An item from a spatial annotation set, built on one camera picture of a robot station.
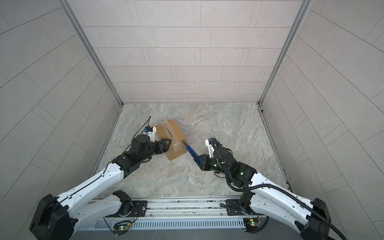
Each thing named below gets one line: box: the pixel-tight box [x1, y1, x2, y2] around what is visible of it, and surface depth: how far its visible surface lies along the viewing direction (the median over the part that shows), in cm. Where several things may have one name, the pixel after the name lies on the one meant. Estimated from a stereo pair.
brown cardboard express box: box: [155, 118, 188, 161], surface depth 84 cm
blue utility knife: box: [181, 140, 202, 163], surface depth 74 cm
